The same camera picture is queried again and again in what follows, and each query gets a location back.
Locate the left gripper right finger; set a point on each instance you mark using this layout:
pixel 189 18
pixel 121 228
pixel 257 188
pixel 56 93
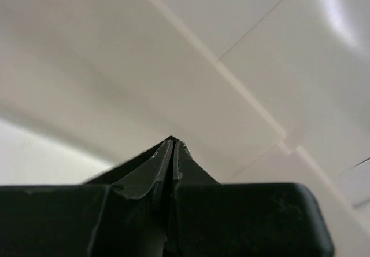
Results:
pixel 189 224

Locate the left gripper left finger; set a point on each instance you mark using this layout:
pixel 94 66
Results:
pixel 128 206

